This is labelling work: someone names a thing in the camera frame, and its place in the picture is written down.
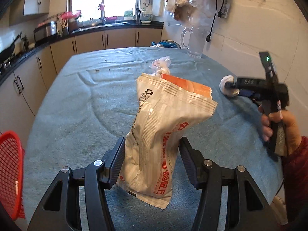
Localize white tissue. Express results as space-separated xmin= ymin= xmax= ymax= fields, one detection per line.
xmin=219 ymin=75 xmax=240 ymax=98

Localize white orange snack bag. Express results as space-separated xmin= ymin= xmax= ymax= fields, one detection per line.
xmin=117 ymin=74 xmax=218 ymax=209

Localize pink white plastic bag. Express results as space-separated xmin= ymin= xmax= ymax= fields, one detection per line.
xmin=151 ymin=56 xmax=171 ymax=77

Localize red sleeve forearm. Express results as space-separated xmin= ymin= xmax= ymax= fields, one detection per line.
xmin=282 ymin=136 xmax=307 ymax=222

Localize beige lower kitchen cabinets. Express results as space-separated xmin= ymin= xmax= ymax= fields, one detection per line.
xmin=1 ymin=23 xmax=162 ymax=146

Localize person's right hand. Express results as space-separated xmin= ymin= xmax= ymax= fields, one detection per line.
xmin=258 ymin=105 xmax=302 ymax=155

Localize clear glass pitcher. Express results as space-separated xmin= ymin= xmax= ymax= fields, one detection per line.
xmin=180 ymin=16 xmax=211 ymax=59

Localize red plastic mesh basket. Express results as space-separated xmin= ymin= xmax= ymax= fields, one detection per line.
xmin=0 ymin=130 xmax=25 ymax=221

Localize blue chair back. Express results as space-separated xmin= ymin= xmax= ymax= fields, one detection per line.
xmin=151 ymin=40 xmax=181 ymax=49

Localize grey-blue table cloth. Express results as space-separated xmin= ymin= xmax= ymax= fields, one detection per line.
xmin=23 ymin=48 xmax=282 ymax=219

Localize black frying pan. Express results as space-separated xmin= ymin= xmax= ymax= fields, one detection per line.
xmin=0 ymin=32 xmax=22 ymax=63

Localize pink colander bowl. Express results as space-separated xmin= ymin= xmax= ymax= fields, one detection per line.
xmin=61 ymin=10 xmax=81 ymax=20

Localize silver toaster oven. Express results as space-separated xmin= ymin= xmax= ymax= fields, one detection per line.
xmin=33 ymin=21 xmax=57 ymax=45

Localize black power cable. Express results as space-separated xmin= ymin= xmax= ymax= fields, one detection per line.
xmin=206 ymin=0 xmax=229 ymax=42

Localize beige upper wall cabinet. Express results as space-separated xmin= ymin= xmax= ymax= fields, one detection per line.
xmin=9 ymin=0 xmax=50 ymax=26

